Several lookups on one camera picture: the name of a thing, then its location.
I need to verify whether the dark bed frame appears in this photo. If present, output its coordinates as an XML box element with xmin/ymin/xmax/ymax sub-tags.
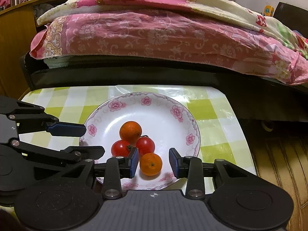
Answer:
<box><xmin>20</xmin><ymin>54</ymin><xmax>307</xmax><ymax>123</ymax></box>

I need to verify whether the orange tangerine in plate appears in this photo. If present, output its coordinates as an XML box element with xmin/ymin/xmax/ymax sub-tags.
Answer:
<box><xmin>119</xmin><ymin>121</ymin><xmax>142</xmax><ymax>145</ymax></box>

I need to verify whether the white floral plate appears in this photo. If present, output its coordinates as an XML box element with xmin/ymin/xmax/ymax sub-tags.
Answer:
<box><xmin>79</xmin><ymin>92</ymin><xmax>200</xmax><ymax>190</ymax></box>

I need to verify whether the wooden cabinet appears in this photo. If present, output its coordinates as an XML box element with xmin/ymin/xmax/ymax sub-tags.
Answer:
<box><xmin>0</xmin><ymin>0</ymin><xmax>67</xmax><ymax>99</ymax></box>

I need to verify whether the cream pink floral blanket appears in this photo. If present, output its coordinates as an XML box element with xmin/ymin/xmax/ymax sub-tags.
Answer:
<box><xmin>37</xmin><ymin>0</ymin><xmax>307</xmax><ymax>58</ymax></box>

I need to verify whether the red cherry tomato in plate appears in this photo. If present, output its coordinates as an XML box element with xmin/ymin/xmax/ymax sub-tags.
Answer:
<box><xmin>136</xmin><ymin>136</ymin><xmax>155</xmax><ymax>157</ymax></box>

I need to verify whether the pink floral quilt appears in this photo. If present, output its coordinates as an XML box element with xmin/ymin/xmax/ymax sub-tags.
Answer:
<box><xmin>30</xmin><ymin>9</ymin><xmax>307</xmax><ymax>85</ymax></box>

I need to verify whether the red cherry tomato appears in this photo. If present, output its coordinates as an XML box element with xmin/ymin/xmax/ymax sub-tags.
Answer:
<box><xmin>111</xmin><ymin>140</ymin><xmax>132</xmax><ymax>157</ymax></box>
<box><xmin>136</xmin><ymin>136</ymin><xmax>155</xmax><ymax>157</ymax></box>

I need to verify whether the dark wooden headboard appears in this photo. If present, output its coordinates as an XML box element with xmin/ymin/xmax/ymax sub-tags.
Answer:
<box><xmin>274</xmin><ymin>2</ymin><xmax>308</xmax><ymax>38</ymax></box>

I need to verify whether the small orange tangerine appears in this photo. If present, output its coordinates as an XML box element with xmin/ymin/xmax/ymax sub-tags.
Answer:
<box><xmin>139</xmin><ymin>153</ymin><xmax>162</xmax><ymax>176</ymax></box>

